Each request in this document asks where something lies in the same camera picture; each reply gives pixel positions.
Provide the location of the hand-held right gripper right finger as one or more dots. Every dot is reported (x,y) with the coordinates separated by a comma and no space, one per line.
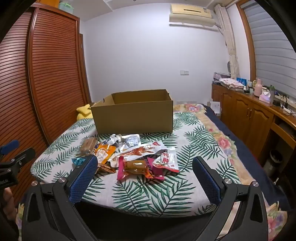
(207,180)

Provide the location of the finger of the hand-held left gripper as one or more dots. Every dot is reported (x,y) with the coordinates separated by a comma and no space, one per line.
(9,146)
(24,154)

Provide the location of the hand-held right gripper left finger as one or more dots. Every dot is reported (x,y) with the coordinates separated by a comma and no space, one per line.
(83,180)

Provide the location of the blue candy wrapper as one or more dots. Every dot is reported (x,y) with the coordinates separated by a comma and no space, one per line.
(78,161)

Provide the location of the golden brown snack wrapper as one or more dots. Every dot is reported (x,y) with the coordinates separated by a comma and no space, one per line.
(105,168)

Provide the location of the orange snack packet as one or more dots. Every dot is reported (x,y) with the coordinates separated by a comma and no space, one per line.
(104,151)

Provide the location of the brown biscuit packet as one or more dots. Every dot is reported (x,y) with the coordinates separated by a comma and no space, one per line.
(89,144)

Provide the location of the white and red snack packet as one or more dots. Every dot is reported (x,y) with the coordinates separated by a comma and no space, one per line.
(167,160)

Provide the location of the white and blue snack packet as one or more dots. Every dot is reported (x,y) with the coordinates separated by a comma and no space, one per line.
(109,140)

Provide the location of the magenta snack packet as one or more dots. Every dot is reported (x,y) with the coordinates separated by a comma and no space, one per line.
(157,174)

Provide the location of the pink packet with brown bun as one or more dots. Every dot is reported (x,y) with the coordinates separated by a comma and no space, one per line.
(134,168)

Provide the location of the small silver snack packet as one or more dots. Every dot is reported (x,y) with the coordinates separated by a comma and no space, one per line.
(131,141)

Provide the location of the clear chicken feet packet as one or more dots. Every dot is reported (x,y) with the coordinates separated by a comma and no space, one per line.
(138,151)

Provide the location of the brown cardboard box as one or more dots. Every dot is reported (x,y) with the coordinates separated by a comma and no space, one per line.
(131,118)

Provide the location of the person's left hand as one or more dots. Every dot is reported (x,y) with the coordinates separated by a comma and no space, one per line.
(8,202)

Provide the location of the floral blanket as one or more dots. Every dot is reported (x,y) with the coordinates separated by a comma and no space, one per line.
(222,139)

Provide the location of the dark blue bedsheet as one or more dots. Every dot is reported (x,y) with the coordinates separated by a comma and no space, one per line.
(242,148)

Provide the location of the green leaf print cloth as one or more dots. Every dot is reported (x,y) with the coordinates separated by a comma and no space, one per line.
(138,197)

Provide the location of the yellow plush toy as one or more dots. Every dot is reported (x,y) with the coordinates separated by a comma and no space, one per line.
(84,112)

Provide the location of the grey waste bin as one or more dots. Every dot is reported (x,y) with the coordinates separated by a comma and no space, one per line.
(273,160)

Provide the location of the white paper bag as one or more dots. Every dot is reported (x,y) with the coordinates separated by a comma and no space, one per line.
(215,108)

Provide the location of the brown slatted wooden wardrobe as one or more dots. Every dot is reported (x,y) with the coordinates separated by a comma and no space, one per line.
(46,81)

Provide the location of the long wooden cabinet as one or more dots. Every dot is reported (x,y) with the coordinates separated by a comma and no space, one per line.
(245,115)

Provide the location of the folded floral cloth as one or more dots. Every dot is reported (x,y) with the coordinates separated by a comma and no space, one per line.
(231,83)

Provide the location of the pink tissue box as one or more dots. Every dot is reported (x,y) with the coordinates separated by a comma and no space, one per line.
(265,98)

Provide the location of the purple floral bag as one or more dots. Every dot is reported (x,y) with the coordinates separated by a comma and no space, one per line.
(219,76)

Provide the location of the pink thermos jug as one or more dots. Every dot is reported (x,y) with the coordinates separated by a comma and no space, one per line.
(257,88)

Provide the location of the white power strip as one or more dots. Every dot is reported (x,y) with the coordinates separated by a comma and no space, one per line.
(286,110)

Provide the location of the black charger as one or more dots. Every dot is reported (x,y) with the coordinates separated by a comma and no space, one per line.
(279,103)

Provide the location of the bottle with green lid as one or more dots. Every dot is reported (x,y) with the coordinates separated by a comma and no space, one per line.
(272,92)

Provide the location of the small white fan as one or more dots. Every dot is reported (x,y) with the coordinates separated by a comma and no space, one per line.
(229,68)

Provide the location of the beige patterned curtain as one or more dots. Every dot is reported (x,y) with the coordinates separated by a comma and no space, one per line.
(229,41)

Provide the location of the grey window blind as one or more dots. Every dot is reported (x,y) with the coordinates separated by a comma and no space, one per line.
(270,51)

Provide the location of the green plastic storage box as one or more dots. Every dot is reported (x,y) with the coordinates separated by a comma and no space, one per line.
(66,6)

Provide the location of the white wall switch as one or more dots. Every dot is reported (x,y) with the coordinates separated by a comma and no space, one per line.
(184,72)

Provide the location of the wooden window frame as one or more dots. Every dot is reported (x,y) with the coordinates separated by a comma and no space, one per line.
(246,41)

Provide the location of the beige wall air conditioner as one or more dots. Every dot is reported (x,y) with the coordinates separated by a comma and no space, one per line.
(192,16)

